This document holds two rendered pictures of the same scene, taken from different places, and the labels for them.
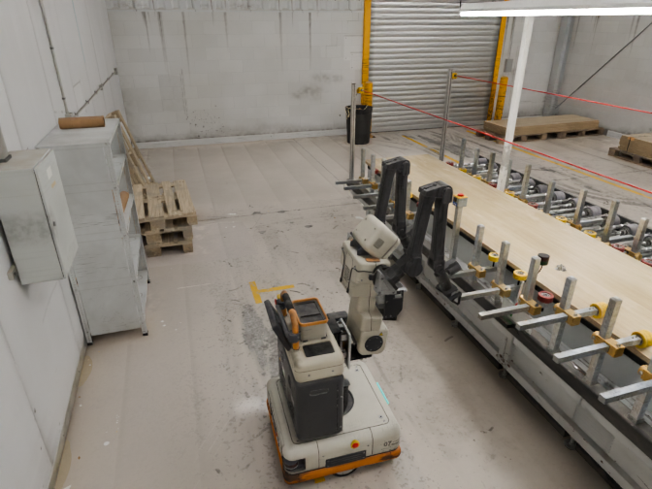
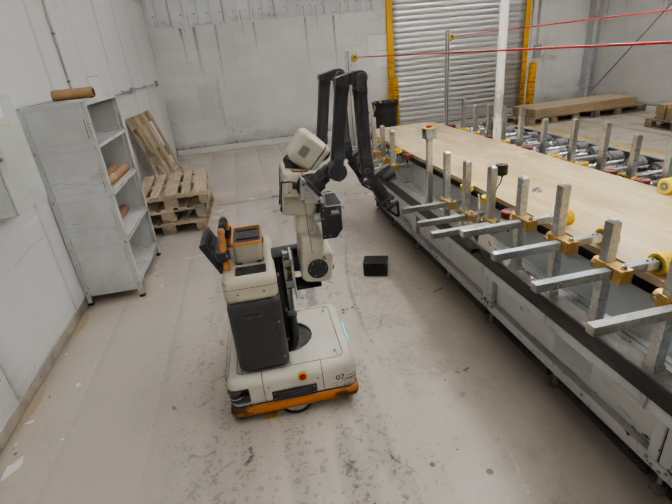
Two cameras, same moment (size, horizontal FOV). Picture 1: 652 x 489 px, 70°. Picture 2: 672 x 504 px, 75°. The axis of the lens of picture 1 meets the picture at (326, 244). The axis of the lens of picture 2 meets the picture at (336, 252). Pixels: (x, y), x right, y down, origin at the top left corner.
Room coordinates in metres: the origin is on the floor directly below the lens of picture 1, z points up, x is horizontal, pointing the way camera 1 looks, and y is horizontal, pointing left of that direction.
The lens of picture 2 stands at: (0.09, -0.61, 1.70)
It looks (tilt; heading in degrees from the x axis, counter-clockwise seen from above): 25 degrees down; 8
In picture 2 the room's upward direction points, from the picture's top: 6 degrees counter-clockwise
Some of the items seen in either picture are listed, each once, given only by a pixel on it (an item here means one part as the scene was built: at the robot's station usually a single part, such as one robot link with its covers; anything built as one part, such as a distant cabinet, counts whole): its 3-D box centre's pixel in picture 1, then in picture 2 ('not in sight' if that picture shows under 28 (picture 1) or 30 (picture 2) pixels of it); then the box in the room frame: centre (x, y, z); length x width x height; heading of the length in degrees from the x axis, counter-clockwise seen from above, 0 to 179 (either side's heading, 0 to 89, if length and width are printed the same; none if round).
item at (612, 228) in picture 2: (647, 388); (602, 282); (1.51, -1.35, 0.88); 0.04 x 0.04 x 0.48; 18
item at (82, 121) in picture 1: (81, 122); (73, 94); (3.53, 1.81, 1.59); 0.30 x 0.08 x 0.08; 108
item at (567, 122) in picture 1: (541, 124); (573, 105); (10.22, -4.65, 0.23); 2.41 x 0.77 x 0.17; 109
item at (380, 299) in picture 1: (382, 287); (324, 209); (2.14, -0.30, 0.99); 0.28 x 0.16 x 0.22; 16
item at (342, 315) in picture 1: (354, 333); (306, 264); (2.17, -0.16, 0.68); 0.28 x 0.27 x 0.25; 16
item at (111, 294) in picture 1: (104, 228); (102, 196); (3.42, 1.77, 0.78); 0.90 x 0.45 x 1.55; 18
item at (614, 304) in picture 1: (603, 342); (556, 241); (1.75, -1.28, 0.94); 0.04 x 0.04 x 0.48; 18
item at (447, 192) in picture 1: (439, 229); (362, 126); (1.98, -0.52, 1.40); 0.11 x 0.06 x 0.43; 16
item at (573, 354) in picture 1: (601, 347); (551, 245); (1.70, -1.24, 0.95); 0.50 x 0.04 x 0.04; 108
